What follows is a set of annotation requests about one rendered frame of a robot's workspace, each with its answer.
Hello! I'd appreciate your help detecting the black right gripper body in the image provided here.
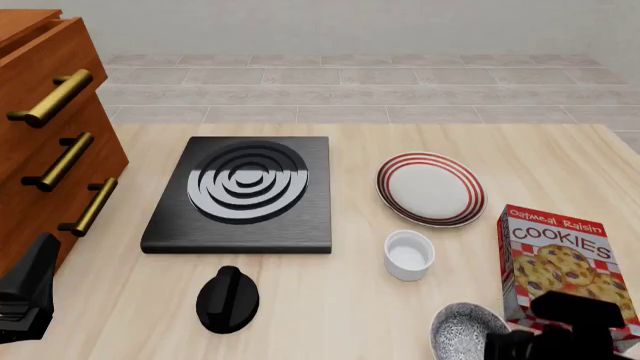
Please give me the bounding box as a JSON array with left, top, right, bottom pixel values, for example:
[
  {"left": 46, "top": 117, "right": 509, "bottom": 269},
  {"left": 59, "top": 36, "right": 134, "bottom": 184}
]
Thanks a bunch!
[{"left": 483, "top": 324, "right": 640, "bottom": 360}]

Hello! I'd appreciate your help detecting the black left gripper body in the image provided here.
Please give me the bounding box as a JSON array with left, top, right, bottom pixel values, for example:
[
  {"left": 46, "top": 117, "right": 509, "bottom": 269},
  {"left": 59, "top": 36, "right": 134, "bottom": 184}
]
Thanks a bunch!
[{"left": 0, "top": 294, "right": 55, "bottom": 345}]

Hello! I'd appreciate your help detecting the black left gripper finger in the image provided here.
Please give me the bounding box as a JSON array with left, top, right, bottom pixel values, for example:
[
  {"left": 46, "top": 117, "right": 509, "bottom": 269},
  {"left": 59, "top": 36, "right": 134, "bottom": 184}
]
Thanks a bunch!
[{"left": 0, "top": 231, "right": 62, "bottom": 303}]

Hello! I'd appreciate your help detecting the black patterned bowl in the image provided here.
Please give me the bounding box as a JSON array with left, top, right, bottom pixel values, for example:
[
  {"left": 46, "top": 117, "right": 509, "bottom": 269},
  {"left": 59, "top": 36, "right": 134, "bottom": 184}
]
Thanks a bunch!
[{"left": 430, "top": 302, "right": 512, "bottom": 360}]

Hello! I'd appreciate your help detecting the flat black stove plate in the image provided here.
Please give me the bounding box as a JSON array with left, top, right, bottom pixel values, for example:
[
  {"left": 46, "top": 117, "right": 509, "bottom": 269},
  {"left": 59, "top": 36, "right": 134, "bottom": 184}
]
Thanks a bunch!
[{"left": 140, "top": 135, "right": 333, "bottom": 255}]

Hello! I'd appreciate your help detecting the white ramekin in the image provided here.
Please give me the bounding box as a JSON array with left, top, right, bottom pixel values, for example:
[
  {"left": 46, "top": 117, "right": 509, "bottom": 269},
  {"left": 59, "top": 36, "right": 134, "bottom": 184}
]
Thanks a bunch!
[{"left": 383, "top": 229, "right": 436, "bottom": 282}]

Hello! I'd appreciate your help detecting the white plate with red rings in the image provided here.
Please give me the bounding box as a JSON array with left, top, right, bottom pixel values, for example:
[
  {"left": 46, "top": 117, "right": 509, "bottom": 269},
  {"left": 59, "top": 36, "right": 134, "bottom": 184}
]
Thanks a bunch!
[{"left": 375, "top": 151, "right": 487, "bottom": 228}]

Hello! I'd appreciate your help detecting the oatmeal raisin cookies box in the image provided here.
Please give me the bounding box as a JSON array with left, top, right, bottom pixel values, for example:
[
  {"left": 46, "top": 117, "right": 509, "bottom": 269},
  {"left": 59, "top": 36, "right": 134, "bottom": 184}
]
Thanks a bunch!
[{"left": 496, "top": 204, "right": 640, "bottom": 337}]

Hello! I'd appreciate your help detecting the round black stove knob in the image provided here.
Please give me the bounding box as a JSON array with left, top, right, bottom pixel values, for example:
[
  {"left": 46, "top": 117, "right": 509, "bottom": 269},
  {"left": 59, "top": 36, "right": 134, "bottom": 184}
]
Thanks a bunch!
[{"left": 195, "top": 265, "right": 261, "bottom": 335}]

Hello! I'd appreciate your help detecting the wooden cabinet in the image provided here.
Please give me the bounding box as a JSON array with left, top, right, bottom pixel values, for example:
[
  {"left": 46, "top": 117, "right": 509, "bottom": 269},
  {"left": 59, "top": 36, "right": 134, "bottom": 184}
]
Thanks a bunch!
[{"left": 0, "top": 9, "right": 130, "bottom": 279}]

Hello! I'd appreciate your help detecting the wooden drawer with brass handle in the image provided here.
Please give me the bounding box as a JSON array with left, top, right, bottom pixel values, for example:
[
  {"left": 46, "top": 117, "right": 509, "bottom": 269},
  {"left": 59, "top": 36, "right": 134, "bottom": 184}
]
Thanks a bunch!
[
  {"left": 0, "top": 16, "right": 109, "bottom": 131},
  {"left": 0, "top": 149, "right": 130, "bottom": 279},
  {"left": 0, "top": 80, "right": 123, "bottom": 206}
]

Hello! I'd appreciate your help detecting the brass drawer handle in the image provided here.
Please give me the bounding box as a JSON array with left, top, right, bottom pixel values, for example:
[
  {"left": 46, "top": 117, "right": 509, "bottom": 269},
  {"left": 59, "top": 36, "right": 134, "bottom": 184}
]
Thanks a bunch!
[
  {"left": 20, "top": 131, "right": 96, "bottom": 194},
  {"left": 6, "top": 68, "right": 95, "bottom": 129},
  {"left": 57, "top": 177, "right": 120, "bottom": 238}
]

